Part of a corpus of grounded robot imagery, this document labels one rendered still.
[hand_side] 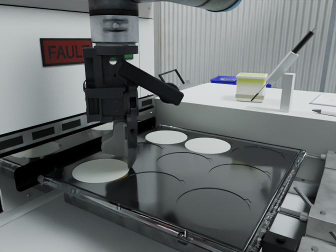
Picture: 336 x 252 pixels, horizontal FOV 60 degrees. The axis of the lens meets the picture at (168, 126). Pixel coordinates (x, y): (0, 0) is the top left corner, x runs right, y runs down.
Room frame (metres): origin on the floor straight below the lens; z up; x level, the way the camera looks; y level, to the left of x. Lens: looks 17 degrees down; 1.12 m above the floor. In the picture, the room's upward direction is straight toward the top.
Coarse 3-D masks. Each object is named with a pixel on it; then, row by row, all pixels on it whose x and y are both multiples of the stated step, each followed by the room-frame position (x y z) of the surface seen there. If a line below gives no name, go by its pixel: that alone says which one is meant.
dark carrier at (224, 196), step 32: (160, 128) 0.72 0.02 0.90; (160, 160) 0.51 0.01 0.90; (192, 160) 0.51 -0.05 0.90; (224, 160) 0.51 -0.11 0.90; (256, 160) 0.51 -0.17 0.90; (288, 160) 0.51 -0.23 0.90; (96, 192) 0.39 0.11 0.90; (128, 192) 0.39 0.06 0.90; (160, 192) 0.39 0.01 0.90; (192, 192) 0.39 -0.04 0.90; (224, 192) 0.39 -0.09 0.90; (256, 192) 0.39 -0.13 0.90; (192, 224) 0.31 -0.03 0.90; (224, 224) 0.31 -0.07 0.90; (256, 224) 0.32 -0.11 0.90
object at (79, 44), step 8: (48, 40) 0.53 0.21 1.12; (56, 40) 0.54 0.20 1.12; (64, 40) 0.56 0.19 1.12; (72, 40) 0.57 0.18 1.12; (80, 40) 0.59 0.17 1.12; (88, 40) 0.61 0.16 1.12; (48, 48) 0.53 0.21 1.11; (56, 48) 0.54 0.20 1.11; (64, 48) 0.56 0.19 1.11; (72, 48) 0.57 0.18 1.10; (80, 48) 0.59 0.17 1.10; (48, 56) 0.53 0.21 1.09; (56, 56) 0.54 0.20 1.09; (64, 56) 0.55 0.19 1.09; (72, 56) 0.57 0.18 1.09; (80, 56) 0.59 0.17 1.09
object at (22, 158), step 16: (144, 112) 0.74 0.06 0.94; (96, 128) 0.60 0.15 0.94; (112, 128) 0.64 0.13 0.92; (32, 144) 0.49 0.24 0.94; (48, 144) 0.50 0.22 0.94; (64, 144) 0.53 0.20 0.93; (0, 160) 0.42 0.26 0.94; (16, 160) 0.45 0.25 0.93; (32, 160) 0.47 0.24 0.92; (0, 176) 0.42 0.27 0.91; (0, 192) 0.42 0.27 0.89; (16, 192) 0.44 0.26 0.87; (32, 192) 0.46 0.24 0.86; (0, 208) 0.42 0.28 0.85
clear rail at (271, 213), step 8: (304, 152) 0.55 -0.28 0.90; (296, 160) 0.51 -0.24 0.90; (296, 168) 0.47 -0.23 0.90; (288, 176) 0.44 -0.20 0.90; (288, 184) 0.42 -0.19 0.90; (280, 192) 0.39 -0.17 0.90; (272, 200) 0.37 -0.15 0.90; (280, 200) 0.37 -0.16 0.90; (272, 208) 0.34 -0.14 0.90; (264, 216) 0.33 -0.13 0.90; (272, 216) 0.33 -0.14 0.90; (264, 224) 0.31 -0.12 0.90; (256, 232) 0.29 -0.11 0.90; (264, 232) 0.30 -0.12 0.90; (256, 240) 0.28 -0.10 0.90; (248, 248) 0.27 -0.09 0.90; (256, 248) 0.27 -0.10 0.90
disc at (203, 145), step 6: (198, 138) 0.64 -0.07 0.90; (204, 138) 0.64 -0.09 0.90; (210, 138) 0.64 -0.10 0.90; (186, 144) 0.60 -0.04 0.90; (192, 144) 0.60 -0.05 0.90; (198, 144) 0.60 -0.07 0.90; (204, 144) 0.60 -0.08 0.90; (210, 144) 0.60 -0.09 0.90; (216, 144) 0.60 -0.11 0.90; (222, 144) 0.60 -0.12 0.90; (228, 144) 0.60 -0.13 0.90; (192, 150) 0.57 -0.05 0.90; (198, 150) 0.57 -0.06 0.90; (204, 150) 0.57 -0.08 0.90; (210, 150) 0.57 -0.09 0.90; (216, 150) 0.57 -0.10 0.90; (222, 150) 0.57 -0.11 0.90
